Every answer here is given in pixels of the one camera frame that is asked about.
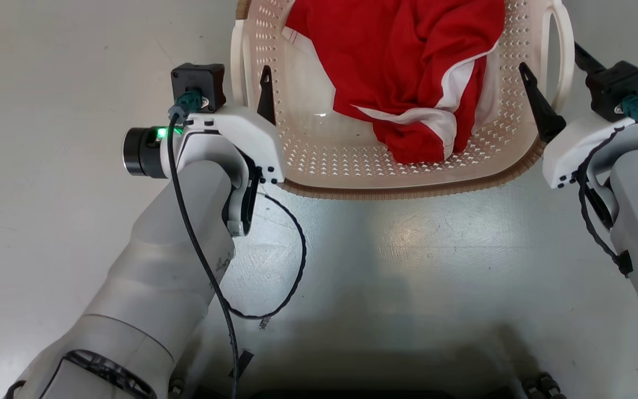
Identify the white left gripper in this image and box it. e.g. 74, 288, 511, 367
174, 65, 286, 185

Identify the smooth black left camera cable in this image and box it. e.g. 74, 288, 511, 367
166, 90, 240, 399

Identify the thin braided black left cable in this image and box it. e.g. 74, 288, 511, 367
225, 186, 308, 330

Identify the thin braided black cable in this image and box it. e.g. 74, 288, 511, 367
225, 186, 308, 330
573, 126, 634, 278

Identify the beige perforated plastic laundry basket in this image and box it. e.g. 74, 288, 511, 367
230, 0, 575, 201

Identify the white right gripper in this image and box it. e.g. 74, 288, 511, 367
518, 42, 638, 190

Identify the thin braided black right cable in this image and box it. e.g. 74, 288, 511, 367
573, 126, 634, 278

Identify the red garment with white stripes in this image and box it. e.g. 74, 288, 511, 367
284, 0, 506, 166

